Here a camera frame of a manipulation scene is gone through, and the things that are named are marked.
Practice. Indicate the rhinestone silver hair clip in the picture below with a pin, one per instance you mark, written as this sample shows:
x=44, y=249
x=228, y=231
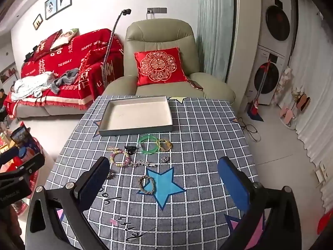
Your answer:
x=141, y=163

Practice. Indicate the red covered sofa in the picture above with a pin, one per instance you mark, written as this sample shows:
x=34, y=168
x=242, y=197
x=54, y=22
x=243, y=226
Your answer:
x=85, y=52

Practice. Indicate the flexible gooseneck camera stand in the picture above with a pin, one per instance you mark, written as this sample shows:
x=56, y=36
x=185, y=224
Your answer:
x=104, y=64

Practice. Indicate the shallow grey cardboard tray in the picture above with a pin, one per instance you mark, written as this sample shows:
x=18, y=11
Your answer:
x=143, y=115

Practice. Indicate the red snack box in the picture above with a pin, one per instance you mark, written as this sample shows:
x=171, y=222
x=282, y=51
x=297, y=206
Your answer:
x=24, y=148

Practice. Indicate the red embroidered cushion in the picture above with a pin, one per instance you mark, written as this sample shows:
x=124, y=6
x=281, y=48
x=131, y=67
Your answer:
x=159, y=67

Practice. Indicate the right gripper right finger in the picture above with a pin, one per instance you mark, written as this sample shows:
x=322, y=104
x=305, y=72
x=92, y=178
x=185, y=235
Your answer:
x=271, y=219

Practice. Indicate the teal curtain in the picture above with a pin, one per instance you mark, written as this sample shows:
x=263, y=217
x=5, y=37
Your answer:
x=215, y=35

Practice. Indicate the red phone on armrest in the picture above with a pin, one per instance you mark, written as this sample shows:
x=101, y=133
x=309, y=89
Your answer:
x=195, y=85

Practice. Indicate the black double picture frame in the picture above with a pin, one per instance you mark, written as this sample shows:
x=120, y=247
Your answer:
x=52, y=7

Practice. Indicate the grey checked tablecloth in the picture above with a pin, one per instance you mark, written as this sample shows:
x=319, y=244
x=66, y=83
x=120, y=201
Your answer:
x=182, y=204

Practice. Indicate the small silver charm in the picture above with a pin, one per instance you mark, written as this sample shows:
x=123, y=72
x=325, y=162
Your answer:
x=166, y=159

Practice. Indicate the black hair claw clip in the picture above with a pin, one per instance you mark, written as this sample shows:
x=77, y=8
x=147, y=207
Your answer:
x=131, y=149

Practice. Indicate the grey crumpled garment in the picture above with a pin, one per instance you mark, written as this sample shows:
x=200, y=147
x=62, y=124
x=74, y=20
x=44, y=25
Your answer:
x=68, y=78

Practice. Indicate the green translucent bangle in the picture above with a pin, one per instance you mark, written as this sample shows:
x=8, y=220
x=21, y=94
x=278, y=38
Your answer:
x=148, y=144

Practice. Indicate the wall power outlet strip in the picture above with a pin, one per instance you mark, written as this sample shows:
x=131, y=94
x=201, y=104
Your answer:
x=157, y=10

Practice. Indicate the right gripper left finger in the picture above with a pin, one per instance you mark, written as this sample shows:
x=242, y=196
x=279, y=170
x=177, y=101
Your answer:
x=43, y=227

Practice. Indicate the olive green armchair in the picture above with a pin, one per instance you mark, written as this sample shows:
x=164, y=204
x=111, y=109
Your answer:
x=160, y=34

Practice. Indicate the white crumpled blanket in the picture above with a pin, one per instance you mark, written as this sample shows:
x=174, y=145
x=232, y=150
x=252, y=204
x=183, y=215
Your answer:
x=34, y=85

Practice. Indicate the small black picture frame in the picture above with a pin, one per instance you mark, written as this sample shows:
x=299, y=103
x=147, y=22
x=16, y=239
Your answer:
x=37, y=22

